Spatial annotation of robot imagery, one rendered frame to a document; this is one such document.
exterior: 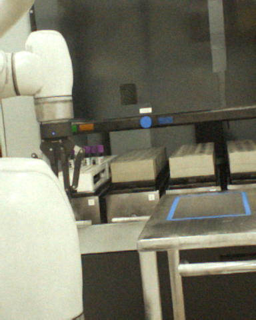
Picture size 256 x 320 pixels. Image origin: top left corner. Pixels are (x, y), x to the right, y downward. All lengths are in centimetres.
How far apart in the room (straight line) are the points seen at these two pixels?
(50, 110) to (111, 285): 48
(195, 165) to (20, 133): 46
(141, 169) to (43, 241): 111
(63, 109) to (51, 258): 91
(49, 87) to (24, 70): 7
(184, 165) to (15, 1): 71
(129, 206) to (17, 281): 105
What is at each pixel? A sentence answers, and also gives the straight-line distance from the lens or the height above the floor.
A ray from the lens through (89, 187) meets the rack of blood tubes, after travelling 220.
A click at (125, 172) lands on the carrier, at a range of 222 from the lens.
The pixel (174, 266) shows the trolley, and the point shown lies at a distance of 194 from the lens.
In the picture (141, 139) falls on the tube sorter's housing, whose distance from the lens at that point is 283.
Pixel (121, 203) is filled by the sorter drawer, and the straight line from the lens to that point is 215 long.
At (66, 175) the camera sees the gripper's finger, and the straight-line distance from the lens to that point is 204.
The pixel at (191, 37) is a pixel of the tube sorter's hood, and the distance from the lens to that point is 221.
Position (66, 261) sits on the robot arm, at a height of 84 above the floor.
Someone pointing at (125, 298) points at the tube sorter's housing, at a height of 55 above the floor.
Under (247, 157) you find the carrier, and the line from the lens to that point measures 221.
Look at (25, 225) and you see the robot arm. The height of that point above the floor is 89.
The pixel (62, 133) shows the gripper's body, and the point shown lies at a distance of 201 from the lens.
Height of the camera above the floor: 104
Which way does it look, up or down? 3 degrees down
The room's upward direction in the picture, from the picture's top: 5 degrees counter-clockwise
